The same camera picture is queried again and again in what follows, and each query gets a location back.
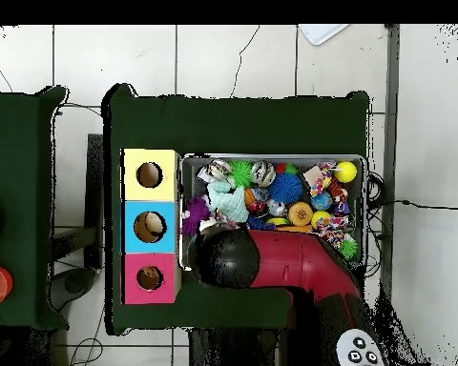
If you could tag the brown teddy plush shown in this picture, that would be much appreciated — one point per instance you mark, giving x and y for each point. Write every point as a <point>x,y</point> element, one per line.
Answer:
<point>149,273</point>

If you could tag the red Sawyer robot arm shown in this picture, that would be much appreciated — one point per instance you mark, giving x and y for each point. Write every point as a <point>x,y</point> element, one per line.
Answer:
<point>290,259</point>

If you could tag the wooden box with three holes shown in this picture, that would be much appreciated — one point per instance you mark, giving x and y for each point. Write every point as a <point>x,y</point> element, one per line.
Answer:
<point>168,190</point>

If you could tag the mint knitted cloth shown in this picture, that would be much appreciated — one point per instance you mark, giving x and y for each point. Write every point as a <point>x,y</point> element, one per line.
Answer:
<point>229,202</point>

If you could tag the green spiky rubber ball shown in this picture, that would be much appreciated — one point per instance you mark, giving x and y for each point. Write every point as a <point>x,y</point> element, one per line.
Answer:
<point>241,172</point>

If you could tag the crushed silver drink can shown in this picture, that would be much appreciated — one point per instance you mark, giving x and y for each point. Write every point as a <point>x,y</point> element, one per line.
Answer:
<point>262,174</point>
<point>218,168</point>

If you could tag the purple spiky toy creature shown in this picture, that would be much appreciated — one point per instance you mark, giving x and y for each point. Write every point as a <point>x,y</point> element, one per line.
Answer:
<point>194,213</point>

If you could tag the large blue spiky ball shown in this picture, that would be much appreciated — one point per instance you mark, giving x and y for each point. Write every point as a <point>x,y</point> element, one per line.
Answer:
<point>286,187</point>

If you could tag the dark green tablecloth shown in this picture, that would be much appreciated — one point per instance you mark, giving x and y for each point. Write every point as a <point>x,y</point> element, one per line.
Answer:
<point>233,126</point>
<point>19,152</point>

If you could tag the small tiger plush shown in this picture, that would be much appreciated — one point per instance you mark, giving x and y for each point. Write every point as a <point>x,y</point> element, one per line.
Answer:
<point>337,192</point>

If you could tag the yellow ball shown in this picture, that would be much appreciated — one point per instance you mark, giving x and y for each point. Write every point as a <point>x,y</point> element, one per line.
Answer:
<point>345,172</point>

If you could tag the black upright panel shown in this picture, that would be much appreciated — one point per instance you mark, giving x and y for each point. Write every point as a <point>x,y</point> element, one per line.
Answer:
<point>95,190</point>

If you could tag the grey rounded base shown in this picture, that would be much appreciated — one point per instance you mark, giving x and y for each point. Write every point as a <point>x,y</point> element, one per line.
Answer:
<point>74,284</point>

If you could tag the white tray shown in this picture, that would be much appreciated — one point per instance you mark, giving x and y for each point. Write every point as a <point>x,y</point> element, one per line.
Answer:
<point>320,32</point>

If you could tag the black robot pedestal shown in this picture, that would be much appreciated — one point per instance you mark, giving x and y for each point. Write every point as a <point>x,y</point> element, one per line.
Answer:
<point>233,350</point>

